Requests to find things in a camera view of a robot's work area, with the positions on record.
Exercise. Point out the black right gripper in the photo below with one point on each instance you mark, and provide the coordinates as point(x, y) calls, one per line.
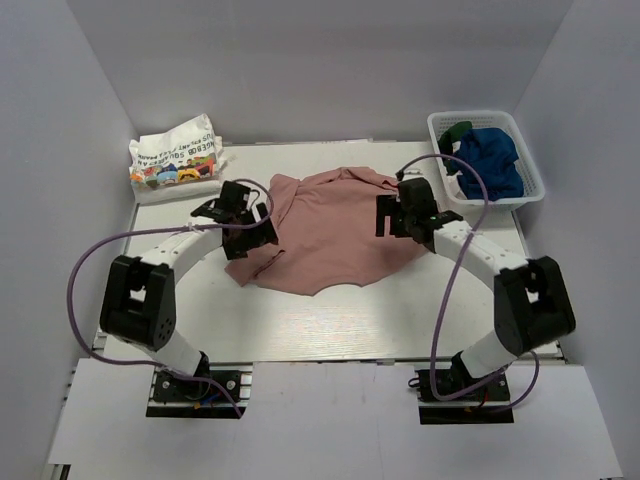
point(389, 205)

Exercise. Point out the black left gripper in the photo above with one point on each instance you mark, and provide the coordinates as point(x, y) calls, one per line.
point(262, 234)

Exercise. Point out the pink printed t shirt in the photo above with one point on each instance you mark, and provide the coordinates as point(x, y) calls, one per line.
point(325, 225)

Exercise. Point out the white and green t shirt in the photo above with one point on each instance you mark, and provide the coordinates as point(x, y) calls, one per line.
point(449, 144)

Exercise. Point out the blue t shirt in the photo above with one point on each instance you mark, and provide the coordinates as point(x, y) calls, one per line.
point(492, 155)

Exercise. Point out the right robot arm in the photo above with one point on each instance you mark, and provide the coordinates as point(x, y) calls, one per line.
point(531, 305)

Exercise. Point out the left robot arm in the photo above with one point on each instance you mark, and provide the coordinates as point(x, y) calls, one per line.
point(139, 306)

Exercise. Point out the folded white printed t shirt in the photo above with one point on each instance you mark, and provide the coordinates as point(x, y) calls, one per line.
point(185, 161)

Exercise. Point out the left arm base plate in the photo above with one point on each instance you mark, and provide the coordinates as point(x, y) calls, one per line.
point(177, 399)

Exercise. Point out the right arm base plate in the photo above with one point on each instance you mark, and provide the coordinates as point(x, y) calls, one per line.
point(485, 406)

